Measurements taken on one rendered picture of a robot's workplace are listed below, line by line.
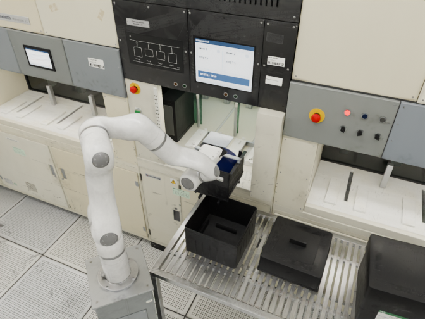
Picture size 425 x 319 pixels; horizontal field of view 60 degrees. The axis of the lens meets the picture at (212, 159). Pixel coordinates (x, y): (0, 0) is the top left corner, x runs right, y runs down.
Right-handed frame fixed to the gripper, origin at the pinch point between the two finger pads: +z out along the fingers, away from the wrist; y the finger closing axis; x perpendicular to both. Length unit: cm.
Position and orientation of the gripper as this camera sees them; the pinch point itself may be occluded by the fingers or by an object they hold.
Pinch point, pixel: (217, 143)
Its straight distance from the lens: 175.2
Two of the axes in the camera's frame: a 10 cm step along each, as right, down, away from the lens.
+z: 4.1, -5.6, 7.2
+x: 0.1, -7.9, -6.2
